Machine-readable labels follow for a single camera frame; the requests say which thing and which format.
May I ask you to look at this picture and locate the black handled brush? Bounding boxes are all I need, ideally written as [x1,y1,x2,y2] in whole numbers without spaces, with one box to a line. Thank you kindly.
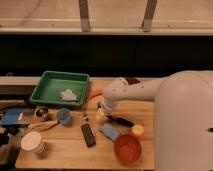
[107,115,134,127]

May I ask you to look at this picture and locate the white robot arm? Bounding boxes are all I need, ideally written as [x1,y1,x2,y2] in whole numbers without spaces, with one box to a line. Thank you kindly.
[100,70,213,171]

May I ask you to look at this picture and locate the orange carrot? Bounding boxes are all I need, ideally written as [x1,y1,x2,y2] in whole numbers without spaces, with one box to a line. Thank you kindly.
[87,90,102,101]

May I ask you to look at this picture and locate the blue sponge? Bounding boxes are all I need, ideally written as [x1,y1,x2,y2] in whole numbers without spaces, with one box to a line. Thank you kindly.
[100,124,120,141]

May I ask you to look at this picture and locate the black remote control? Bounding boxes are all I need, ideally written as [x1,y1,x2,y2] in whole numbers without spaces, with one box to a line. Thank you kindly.
[81,123,96,147]

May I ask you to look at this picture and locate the blue plastic cup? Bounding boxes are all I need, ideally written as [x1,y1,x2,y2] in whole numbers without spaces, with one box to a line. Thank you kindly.
[56,108,71,126]

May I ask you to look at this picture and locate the white crumpled cloth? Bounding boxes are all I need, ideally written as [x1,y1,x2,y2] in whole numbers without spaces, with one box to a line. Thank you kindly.
[60,89,77,102]

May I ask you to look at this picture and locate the orange yellow ball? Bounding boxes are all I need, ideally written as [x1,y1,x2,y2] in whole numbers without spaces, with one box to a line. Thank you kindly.
[131,124,144,138]

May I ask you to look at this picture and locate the orange plastic bowl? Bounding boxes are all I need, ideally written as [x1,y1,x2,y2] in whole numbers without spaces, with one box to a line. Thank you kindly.
[114,134,142,165]

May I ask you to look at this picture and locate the dark red bowl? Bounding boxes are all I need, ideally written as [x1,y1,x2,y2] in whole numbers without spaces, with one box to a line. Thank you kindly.
[125,77,140,85]

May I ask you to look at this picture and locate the yellow banana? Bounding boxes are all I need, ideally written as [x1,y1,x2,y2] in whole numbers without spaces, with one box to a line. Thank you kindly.
[28,121,58,131]

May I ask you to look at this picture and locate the green plastic tray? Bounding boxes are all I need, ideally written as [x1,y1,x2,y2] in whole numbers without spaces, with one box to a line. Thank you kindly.
[30,71,89,108]

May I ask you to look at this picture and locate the small metal cup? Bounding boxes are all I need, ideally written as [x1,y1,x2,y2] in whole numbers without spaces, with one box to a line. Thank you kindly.
[35,107,50,122]

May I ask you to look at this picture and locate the white paper cup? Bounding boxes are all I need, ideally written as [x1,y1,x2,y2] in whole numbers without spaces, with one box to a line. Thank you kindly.
[21,131,45,154]

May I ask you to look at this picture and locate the blue box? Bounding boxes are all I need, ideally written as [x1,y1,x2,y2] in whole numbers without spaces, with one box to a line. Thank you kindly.
[1,109,23,126]

